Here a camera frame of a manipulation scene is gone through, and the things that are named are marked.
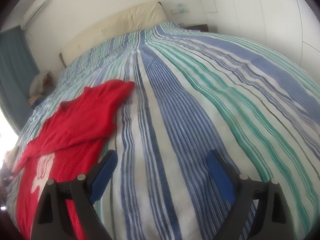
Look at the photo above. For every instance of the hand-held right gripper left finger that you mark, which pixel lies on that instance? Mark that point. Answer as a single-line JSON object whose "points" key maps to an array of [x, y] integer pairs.
{"points": [[103, 177]]}

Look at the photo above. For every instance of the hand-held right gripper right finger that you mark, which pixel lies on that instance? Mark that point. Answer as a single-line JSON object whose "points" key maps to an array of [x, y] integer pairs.
{"points": [[220, 177]]}

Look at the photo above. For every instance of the red sweater with white animal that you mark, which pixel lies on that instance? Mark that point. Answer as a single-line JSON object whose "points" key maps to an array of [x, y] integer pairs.
{"points": [[75, 120]]}

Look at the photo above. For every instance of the pile of assorted clothes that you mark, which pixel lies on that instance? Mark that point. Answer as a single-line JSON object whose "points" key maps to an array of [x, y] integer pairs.
{"points": [[38, 87]]}

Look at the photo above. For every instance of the striped bed cover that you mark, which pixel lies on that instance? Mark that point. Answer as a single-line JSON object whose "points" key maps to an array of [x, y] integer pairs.
{"points": [[187, 117]]}

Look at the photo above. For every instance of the blue curtain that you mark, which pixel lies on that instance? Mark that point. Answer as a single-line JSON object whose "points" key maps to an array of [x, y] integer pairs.
{"points": [[15, 67]]}

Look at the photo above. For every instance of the dark wooden nightstand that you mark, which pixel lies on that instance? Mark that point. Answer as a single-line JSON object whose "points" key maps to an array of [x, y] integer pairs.
{"points": [[195, 27]]}

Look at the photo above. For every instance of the cream padded headboard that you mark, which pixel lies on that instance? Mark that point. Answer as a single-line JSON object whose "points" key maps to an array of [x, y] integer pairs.
{"points": [[112, 25]]}

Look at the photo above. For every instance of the white wardrobe doors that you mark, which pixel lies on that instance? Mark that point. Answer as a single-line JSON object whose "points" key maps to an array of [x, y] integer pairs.
{"points": [[262, 12]]}

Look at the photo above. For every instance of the white air conditioner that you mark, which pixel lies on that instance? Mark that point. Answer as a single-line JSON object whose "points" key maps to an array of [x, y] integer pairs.
{"points": [[36, 8]]}

